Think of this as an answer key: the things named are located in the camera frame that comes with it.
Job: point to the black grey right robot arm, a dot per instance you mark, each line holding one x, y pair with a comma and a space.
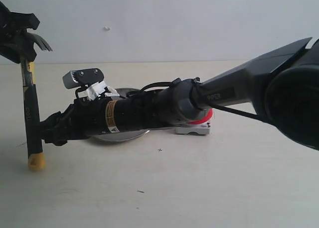
280, 88

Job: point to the yellow black claw hammer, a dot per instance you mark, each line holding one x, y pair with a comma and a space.
36, 160

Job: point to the round stainless steel plate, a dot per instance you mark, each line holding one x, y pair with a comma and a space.
123, 136

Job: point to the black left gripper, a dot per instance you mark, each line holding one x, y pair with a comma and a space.
15, 45

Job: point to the red dome push button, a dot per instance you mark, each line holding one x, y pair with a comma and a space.
198, 127

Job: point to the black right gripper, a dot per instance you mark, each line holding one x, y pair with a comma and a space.
79, 121

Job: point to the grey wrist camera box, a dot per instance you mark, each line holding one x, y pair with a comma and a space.
83, 77

